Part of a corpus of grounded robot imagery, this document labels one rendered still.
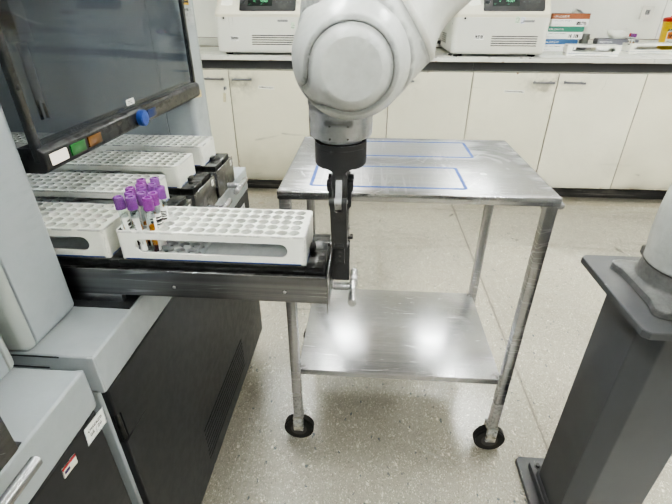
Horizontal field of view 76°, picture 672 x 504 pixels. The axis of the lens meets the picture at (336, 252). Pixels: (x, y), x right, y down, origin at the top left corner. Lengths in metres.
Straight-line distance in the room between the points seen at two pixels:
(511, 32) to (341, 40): 2.67
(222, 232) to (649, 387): 0.83
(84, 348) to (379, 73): 0.56
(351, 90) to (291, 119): 2.64
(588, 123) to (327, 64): 2.96
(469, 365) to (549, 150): 2.16
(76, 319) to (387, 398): 1.06
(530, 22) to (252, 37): 1.65
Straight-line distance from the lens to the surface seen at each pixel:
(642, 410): 1.08
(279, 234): 0.67
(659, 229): 0.95
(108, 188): 0.94
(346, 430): 1.48
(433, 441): 1.48
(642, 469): 1.23
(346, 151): 0.61
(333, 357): 1.29
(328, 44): 0.38
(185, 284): 0.73
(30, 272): 0.74
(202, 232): 0.69
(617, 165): 3.47
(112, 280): 0.78
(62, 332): 0.79
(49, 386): 0.70
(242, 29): 3.02
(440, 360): 1.32
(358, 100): 0.39
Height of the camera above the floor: 1.17
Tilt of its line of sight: 30 degrees down
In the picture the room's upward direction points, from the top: straight up
